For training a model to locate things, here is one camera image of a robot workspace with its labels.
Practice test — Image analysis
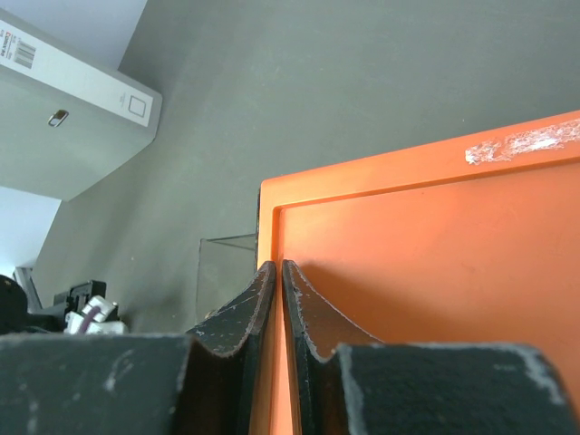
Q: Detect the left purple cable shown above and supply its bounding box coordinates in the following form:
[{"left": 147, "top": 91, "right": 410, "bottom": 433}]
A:
[{"left": 76, "top": 304, "right": 102, "bottom": 336}]

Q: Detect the grey ring binder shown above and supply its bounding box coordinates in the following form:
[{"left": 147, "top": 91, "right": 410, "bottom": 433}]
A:
[{"left": 1, "top": 11, "right": 163, "bottom": 201}]

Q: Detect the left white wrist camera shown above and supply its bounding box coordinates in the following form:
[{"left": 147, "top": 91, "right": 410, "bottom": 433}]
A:
[{"left": 64, "top": 295, "right": 129, "bottom": 335}]

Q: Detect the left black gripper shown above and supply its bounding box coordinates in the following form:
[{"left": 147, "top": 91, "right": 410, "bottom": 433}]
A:
[{"left": 1, "top": 275, "right": 106, "bottom": 335}]

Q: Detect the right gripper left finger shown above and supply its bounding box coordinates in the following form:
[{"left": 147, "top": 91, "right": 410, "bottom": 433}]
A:
[{"left": 1, "top": 261, "right": 276, "bottom": 434}]

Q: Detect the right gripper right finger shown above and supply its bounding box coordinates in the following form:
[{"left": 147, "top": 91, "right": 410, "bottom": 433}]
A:
[{"left": 282, "top": 260, "right": 574, "bottom": 434}]

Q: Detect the clear drawer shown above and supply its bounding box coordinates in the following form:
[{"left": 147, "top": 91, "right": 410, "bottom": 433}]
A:
[{"left": 196, "top": 234, "right": 256, "bottom": 323}]

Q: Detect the orange drawer box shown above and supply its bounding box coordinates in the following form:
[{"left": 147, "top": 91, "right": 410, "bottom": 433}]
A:
[{"left": 255, "top": 111, "right": 579, "bottom": 434}]

